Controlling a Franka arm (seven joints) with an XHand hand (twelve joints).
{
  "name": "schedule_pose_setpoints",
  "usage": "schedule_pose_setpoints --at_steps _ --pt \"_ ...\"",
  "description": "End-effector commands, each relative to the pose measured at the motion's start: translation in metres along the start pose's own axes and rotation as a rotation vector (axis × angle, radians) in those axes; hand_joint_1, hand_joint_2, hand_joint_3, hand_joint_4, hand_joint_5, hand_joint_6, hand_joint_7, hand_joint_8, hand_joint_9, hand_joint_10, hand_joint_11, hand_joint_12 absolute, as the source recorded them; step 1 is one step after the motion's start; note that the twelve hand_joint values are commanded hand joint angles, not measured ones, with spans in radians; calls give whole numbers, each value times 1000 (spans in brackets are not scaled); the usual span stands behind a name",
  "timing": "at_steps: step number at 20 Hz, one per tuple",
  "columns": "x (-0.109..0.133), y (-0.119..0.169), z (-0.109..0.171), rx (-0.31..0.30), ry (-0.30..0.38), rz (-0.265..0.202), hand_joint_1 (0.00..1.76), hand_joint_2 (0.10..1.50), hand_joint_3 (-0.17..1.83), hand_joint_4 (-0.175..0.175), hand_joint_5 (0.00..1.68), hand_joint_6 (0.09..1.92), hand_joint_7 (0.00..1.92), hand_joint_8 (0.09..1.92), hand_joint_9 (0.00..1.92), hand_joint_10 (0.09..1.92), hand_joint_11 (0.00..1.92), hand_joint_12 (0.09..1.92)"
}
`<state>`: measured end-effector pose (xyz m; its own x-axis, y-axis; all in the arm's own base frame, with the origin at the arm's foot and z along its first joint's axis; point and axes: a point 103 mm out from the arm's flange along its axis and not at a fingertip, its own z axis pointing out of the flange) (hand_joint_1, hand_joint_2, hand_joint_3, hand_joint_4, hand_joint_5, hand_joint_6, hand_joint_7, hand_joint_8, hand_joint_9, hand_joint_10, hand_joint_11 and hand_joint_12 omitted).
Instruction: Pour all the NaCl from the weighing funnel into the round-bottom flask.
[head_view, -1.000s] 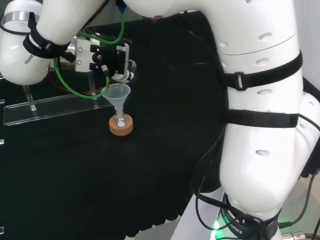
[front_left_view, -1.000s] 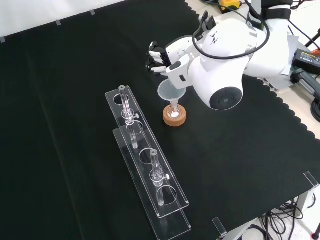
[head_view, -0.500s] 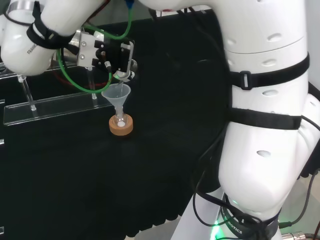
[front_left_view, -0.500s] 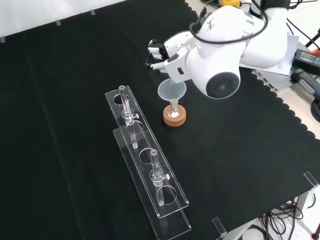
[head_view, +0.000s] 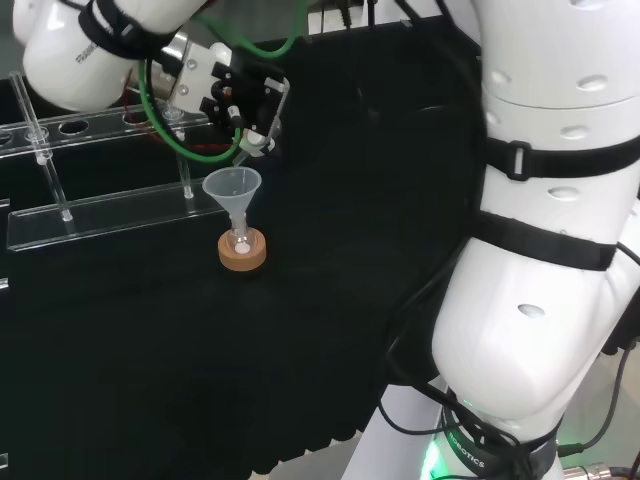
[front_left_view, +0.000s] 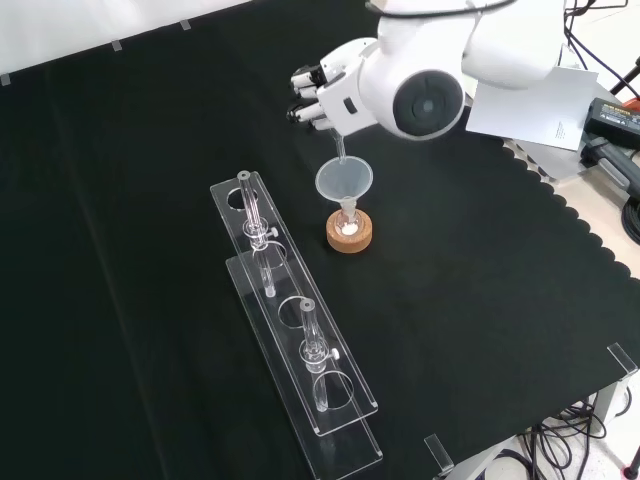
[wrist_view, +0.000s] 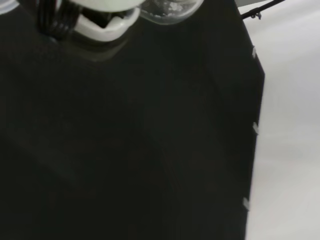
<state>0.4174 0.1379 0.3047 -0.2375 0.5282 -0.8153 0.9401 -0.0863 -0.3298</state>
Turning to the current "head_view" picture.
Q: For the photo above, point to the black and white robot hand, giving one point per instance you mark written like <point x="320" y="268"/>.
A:
<point x="250" y="100"/>

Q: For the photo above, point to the clear glass weighing funnel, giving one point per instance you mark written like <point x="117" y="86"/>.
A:
<point x="240" y="159"/>

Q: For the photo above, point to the clear plastic funnel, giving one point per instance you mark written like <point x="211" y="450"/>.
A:
<point x="225" y="192"/>

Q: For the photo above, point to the small round-bottom glass flask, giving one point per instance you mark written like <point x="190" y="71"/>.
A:
<point x="240" y="244"/>

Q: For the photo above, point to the clear acrylic funnel stand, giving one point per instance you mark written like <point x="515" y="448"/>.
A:
<point x="125" y="215"/>

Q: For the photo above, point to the black bench cloth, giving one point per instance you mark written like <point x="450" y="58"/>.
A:
<point x="200" y="350"/>

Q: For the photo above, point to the clear plastic rack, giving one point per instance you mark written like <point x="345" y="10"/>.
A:
<point x="4" y="283"/>

